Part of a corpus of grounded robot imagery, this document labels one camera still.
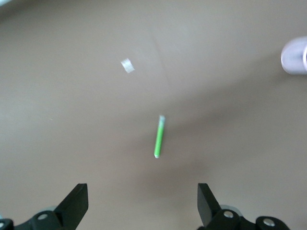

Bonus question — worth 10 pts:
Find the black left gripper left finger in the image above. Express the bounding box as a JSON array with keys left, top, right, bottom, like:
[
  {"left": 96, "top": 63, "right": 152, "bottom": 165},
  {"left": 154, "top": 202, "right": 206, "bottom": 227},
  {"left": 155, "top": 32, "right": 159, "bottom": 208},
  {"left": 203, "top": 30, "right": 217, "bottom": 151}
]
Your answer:
[{"left": 0, "top": 183, "right": 89, "bottom": 230}]

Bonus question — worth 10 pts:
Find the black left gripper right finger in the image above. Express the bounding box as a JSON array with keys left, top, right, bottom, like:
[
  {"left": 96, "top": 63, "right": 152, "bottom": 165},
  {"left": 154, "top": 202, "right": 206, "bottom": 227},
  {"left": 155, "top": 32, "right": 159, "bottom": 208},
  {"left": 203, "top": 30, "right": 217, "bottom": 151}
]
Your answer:
[{"left": 197, "top": 183, "right": 291, "bottom": 230}]

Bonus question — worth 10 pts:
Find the pink cup holder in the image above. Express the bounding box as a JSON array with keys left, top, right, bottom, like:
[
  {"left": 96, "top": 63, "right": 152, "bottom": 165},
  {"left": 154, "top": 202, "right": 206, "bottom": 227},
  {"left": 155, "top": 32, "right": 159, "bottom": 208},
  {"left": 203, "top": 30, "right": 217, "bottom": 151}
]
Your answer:
[{"left": 280, "top": 35, "right": 307, "bottom": 76}]

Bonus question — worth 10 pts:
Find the green pen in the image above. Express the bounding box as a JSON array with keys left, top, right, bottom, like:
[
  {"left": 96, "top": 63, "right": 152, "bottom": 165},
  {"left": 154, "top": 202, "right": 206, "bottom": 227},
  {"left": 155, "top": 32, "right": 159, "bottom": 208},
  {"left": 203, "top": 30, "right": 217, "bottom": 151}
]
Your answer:
[{"left": 153, "top": 115, "right": 166, "bottom": 160}]

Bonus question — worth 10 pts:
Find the small tape piece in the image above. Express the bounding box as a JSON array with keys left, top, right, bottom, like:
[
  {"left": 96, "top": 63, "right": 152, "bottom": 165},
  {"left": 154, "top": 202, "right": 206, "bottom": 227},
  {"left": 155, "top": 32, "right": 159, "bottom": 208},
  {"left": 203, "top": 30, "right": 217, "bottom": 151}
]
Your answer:
[{"left": 120, "top": 57, "right": 136, "bottom": 74}]

